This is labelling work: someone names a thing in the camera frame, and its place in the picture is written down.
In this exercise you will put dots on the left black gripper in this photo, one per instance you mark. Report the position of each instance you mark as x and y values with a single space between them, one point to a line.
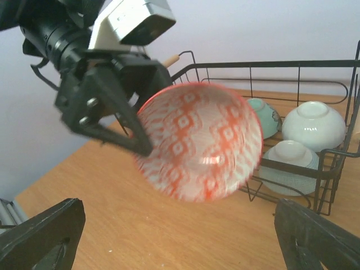
103 84

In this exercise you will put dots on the white ceramic bowl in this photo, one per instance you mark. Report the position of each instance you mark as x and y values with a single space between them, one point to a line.
315 125

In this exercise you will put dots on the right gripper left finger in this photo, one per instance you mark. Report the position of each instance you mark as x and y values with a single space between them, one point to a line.
48 240

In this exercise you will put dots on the red patterned bowl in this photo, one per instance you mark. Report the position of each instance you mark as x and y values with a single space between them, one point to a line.
207 141

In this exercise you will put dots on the black wire dish rack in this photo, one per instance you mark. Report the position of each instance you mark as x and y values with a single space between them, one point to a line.
285 85

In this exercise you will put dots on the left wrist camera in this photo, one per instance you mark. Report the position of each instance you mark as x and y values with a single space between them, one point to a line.
127 23

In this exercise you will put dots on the celadon green bowl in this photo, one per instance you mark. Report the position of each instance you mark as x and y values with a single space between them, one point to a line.
286 176
270 120

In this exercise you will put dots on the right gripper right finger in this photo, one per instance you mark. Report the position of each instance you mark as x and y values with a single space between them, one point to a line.
309 241

